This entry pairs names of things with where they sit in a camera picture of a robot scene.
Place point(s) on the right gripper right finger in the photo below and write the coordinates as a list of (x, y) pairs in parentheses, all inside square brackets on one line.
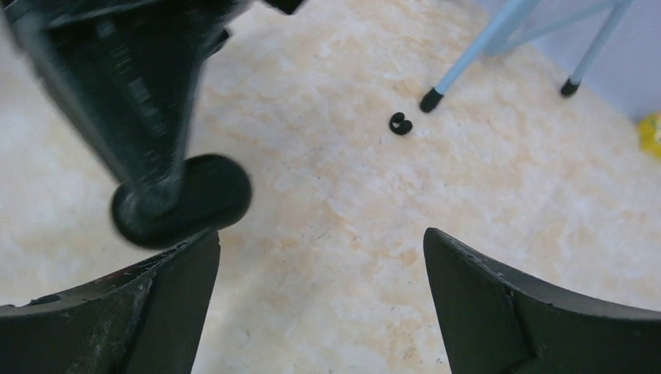
[(497, 319)]

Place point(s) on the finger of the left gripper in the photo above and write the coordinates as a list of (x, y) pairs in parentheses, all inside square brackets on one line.
[(125, 74)]

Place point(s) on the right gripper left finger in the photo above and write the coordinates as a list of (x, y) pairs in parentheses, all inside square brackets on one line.
[(144, 318)]

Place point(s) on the black earbud charging case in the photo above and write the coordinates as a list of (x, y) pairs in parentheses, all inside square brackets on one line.
[(216, 193)]

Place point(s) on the black earbud near tripod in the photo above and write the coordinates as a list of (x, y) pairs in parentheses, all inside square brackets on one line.
[(399, 125)]

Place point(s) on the light blue tripod stand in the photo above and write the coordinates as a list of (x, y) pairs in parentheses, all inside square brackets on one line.
[(495, 39)]

